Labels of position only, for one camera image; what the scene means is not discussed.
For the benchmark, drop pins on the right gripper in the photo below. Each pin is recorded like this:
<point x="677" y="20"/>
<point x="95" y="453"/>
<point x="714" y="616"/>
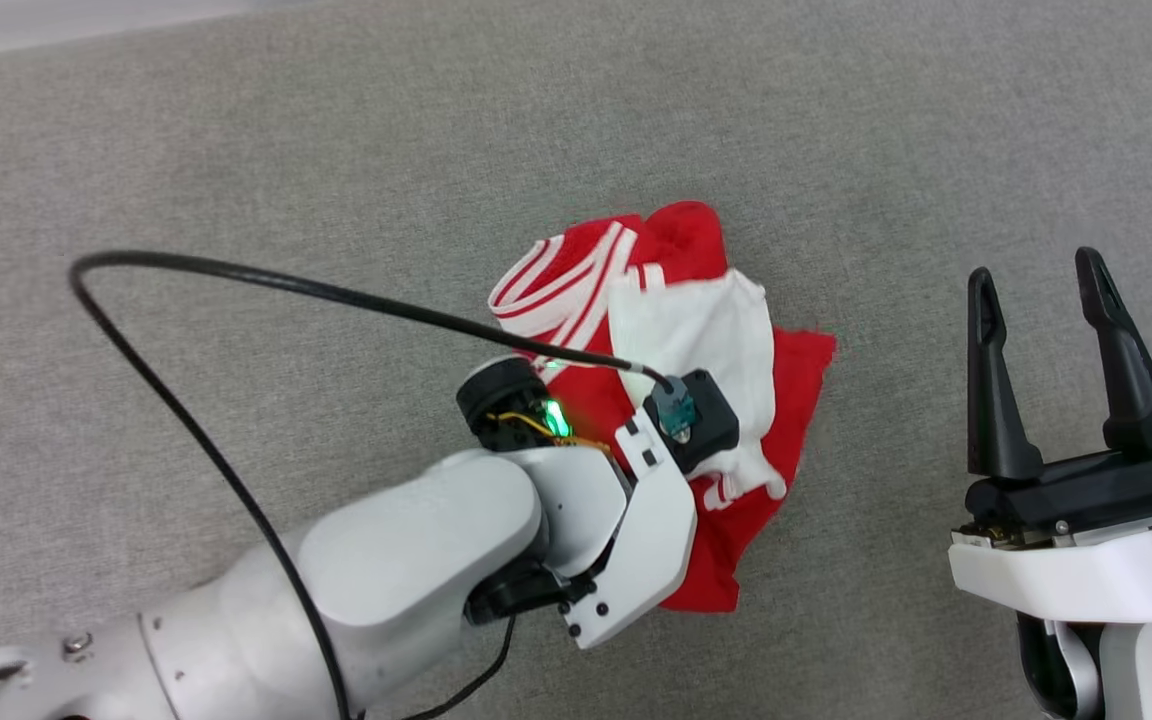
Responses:
<point x="1076" y="575"/>

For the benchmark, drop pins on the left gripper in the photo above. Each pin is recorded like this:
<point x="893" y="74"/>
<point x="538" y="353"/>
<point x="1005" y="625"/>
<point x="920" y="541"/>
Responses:
<point x="651" y="540"/>

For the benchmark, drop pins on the red and white garment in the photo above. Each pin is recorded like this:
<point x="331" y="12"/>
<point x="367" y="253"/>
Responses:
<point x="796" y="400"/>

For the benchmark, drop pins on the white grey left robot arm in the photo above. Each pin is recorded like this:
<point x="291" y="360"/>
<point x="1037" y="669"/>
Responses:
<point x="386" y="560"/>

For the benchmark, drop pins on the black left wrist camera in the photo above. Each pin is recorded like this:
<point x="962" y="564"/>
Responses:
<point x="711" y="415"/>

